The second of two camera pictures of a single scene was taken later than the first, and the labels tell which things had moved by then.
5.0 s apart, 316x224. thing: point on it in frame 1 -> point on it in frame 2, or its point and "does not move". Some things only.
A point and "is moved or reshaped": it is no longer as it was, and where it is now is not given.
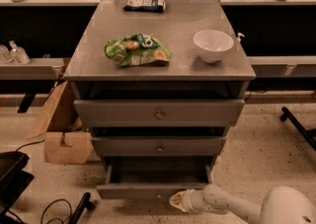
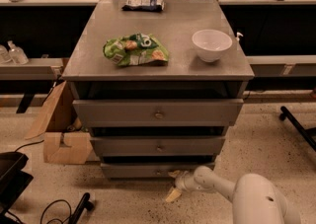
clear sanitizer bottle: [18, 54] does not move
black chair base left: [14, 181] does not move
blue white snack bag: [145, 0] does not move
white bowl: [210, 44] does not move
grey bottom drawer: [152, 178] is moved or reshaped
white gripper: [188, 201] -> [181, 184]
